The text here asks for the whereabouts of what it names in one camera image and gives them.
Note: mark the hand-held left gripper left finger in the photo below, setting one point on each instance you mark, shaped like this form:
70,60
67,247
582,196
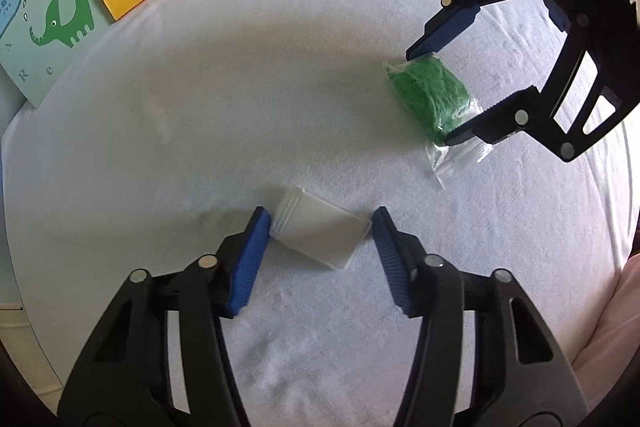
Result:
247,267

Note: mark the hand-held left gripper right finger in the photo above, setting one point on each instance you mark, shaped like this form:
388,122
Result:
392,257

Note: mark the green sponge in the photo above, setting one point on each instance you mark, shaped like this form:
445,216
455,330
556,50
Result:
430,92

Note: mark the white plastic container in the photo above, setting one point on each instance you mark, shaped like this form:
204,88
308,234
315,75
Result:
325,232

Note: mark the pink cloth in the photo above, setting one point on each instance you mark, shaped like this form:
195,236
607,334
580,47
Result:
620,307

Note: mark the elephant picture book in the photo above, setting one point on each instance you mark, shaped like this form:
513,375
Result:
60,22

